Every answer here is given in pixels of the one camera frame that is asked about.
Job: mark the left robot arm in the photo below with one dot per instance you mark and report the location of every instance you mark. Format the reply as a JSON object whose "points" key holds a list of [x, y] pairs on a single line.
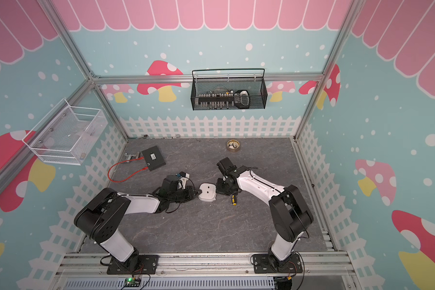
{"points": [[101, 217]]}

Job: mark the black socket bit set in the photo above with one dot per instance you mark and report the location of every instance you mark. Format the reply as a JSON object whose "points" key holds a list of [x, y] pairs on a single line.
{"points": [[214, 101]]}

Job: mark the white wire mesh basket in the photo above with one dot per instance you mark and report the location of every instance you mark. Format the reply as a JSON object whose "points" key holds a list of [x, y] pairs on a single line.
{"points": [[66, 134]]}

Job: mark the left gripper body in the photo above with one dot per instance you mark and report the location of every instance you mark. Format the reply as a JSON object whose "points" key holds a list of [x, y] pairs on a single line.
{"points": [[181, 195]]}

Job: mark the black wire mesh basket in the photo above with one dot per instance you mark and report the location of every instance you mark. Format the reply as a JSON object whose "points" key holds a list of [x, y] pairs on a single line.
{"points": [[249, 83]]}

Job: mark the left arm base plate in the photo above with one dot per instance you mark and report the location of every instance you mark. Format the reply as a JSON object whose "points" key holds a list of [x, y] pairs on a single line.
{"points": [[135, 265]]}

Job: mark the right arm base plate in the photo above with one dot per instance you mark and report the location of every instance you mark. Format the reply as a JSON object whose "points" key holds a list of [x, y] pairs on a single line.
{"points": [[265, 263]]}

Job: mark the white square alarm clock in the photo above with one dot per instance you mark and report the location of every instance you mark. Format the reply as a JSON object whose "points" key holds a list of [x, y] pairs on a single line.
{"points": [[208, 192]]}

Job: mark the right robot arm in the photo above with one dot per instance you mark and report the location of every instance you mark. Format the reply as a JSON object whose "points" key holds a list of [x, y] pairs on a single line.
{"points": [[289, 210]]}

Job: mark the small green circuit board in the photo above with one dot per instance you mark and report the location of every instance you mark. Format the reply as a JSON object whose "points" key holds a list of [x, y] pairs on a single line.
{"points": [[132, 282]]}

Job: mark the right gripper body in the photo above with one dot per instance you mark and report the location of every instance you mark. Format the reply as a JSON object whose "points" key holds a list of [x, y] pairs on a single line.
{"points": [[223, 188]]}

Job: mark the brown tape roll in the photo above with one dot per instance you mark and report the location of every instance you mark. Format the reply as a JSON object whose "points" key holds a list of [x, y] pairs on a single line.
{"points": [[233, 145]]}

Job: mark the black box device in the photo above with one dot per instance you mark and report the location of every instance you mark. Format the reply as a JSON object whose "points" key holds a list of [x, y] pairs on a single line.
{"points": [[153, 158]]}

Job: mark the metal clamp bracket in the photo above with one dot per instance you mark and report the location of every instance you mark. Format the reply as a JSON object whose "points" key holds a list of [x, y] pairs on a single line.
{"points": [[132, 156]]}

